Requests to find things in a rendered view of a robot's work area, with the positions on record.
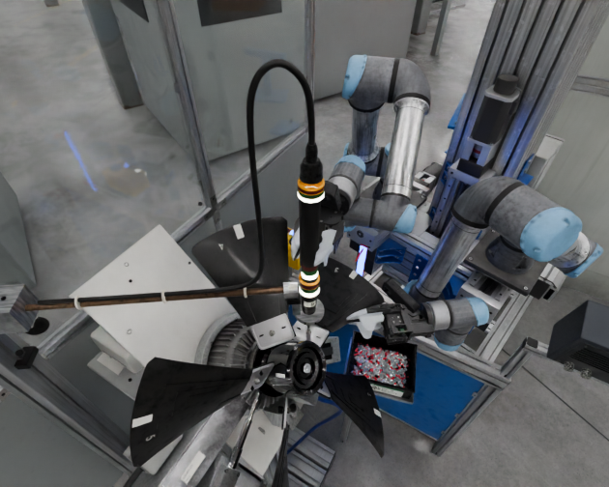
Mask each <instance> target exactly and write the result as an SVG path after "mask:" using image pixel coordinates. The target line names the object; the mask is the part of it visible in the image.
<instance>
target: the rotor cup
mask: <svg viewBox="0 0 609 487"><path fill-rule="evenodd" d="M287 343H296V344H295V345H285V344H287ZM271 361H275V363H274V367H273V369H272V370H271V372H270V374H269V375H268V377H267V379H266V380H265V382H264V384H263V385H262V386H261V387H259V388H257V390H258V391H259V392H260V393H261V394H263V395H266V396H271V397H279V396H281V395H283V394H290V395H295V396H300V397H308V396H311V395H313V394H315V393H316V392H317V391H318V390H319V389H320V387H321V386H322V384H323V383H324V381H325V377H326V372H327V363H326V358H325V355H324V353H323V351H322V349H321V348H320V347H319V346H318V345H317V344H316V343H314V342H312V341H309V340H289V341H286V342H283V343H281V344H278V345H275V346H273V347H271V348H268V349H265V350H261V349H259V347H258V345H257V344H256V346H255V347H254V349H253V351H252V353H251V356H250V360H249V369H250V368H253V367H256V366H259V365H262V364H265V363H268V362H271ZM306 363H309V365H310V371H309V373H305V372H304V365H305V364H306ZM276 373H277V374H284V375H285V378H280V377H277V376H276Z"/></svg>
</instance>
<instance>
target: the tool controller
mask: <svg viewBox="0 0 609 487"><path fill-rule="evenodd" d="M547 357H548V358H550V359H552V360H555V361H556V362H559V363H561V364H563V365H564V370H565V371H567V372H573V369H575V370H577V371H580V372H581V375H580V376H581V377H582V378H584V379H587V380H589V379H590V378H591V377H594V378H596V379H599V380H601V381H602V382H605V383H607V384H609V306H606V305H603V304H600V303H598V302H595V301H585V302H584V303H582V304H581V305H580V306H578V307H577V308H575V309H574V310H573V311H571V312H570V313H569V314H567V315H566V316H564V318H563V319H561V320H560V321H558V322H557V323H556V324H554V327H553V330H552V334H551V339H550V343H549V347H548V352H547Z"/></svg>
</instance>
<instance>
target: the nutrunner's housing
mask: <svg viewBox="0 0 609 487"><path fill-rule="evenodd" d="M300 180H301V181H302V182H303V183H305V184H308V185H315V184H318V183H320V182H321V181H322V180H323V164H322V162H321V160H320V158H319V157H318V147H317V144H316V142H315V144H314V145H309V144H308V142H307V144H306V147H305V158H304V159H303V160H302V162H301V164H300ZM316 304H317V296H316V297H314V298H305V297H304V296H302V311H303V313H304V314H306V315H311V314H313V313H314V312H315V311H316Z"/></svg>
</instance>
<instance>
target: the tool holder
mask: <svg viewBox="0 0 609 487"><path fill-rule="evenodd" d="M289 284H297V285H298V283H297V281H291V282H283V287H284V289H283V293H284V299H285V300H286V301H287V305H291V304H292V310H293V315H295V318H296V319H297V320H298V321H299V322H300V323H302V324H305V325H314V324H317V323H318V322H320V321H321V320H322V318H323V316H324V305H323V303H322V302H320V301H319V300H318V299H317V304H316V311H315V312H314V313H313V314H311V315H306V314H304V313H303V311H302V299H301V294H300V290H299V286H298V288H297V289H296V290H289V289H288V286H289Z"/></svg>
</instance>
